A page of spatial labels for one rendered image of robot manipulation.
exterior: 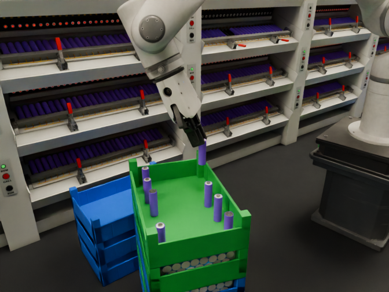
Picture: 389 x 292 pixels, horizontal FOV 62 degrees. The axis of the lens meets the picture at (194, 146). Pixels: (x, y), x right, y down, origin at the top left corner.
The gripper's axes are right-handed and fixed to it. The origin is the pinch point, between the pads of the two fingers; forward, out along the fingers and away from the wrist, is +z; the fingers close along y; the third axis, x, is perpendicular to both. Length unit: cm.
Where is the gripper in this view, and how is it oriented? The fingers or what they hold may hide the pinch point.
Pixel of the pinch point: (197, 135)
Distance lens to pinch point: 76.1
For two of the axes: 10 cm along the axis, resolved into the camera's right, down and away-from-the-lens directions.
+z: 4.1, 8.6, 2.9
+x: -8.8, 2.9, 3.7
